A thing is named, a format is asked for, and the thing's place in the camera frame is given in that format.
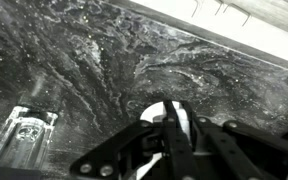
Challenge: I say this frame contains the white lower cabinets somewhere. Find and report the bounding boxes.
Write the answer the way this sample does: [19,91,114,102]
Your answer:
[129,0,288,67]

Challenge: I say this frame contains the silver drawer handle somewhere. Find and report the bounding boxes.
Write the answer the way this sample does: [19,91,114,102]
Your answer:
[223,2,252,28]

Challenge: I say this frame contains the white ceramic mug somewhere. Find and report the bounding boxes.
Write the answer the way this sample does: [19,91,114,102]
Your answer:
[130,100,193,180]

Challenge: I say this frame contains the clear glass jar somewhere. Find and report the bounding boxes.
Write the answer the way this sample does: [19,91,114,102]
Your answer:
[0,105,59,170]

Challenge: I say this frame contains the silver cabinet door handle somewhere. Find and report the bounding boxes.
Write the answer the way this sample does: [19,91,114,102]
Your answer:
[214,0,226,16]
[190,0,202,19]

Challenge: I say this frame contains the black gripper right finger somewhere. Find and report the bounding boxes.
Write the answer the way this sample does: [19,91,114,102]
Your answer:
[180,101,288,180]

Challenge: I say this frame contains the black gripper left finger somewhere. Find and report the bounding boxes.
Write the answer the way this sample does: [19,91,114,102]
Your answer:
[69,99,198,180]

